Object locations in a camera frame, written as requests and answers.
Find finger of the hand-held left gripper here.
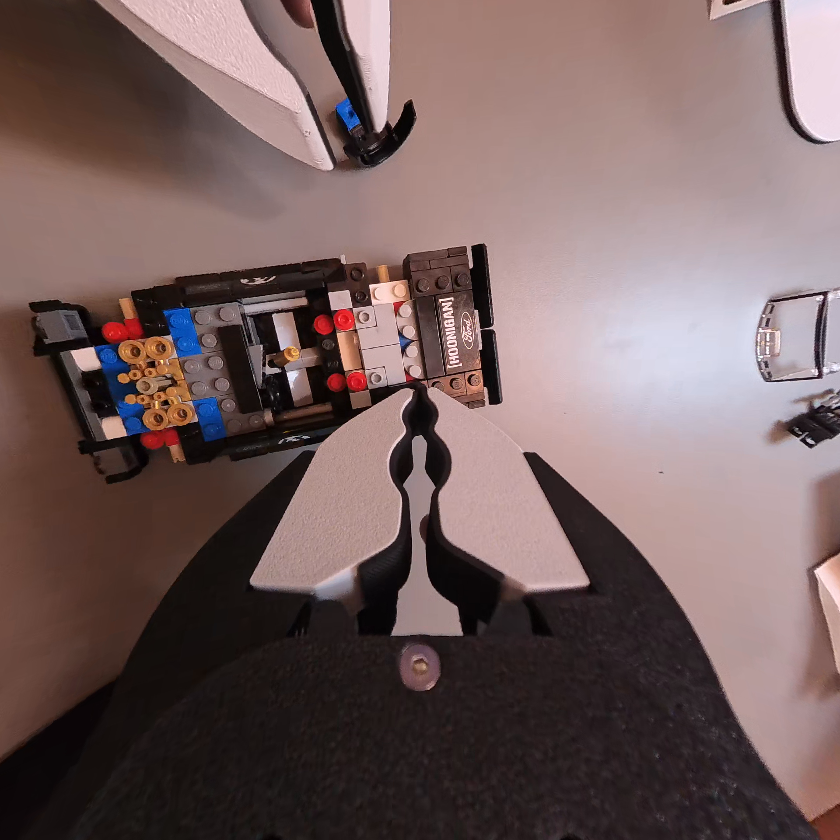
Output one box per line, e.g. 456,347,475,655
310,0,393,142
94,0,338,173

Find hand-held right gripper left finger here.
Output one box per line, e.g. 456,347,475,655
249,387,421,636

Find black lego panel piece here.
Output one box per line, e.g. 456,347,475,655
784,388,840,450

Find black lego wheel arch piece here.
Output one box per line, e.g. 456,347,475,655
332,97,418,169

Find transparent lego windshield piece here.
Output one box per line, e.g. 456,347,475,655
755,287,840,383

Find partly built lego car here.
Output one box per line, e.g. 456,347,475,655
29,243,505,485

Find book stand with white base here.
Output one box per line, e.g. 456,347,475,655
773,0,840,144

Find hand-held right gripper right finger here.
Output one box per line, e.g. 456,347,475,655
423,387,590,636

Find white paper sheets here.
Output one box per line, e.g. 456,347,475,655
814,551,840,677

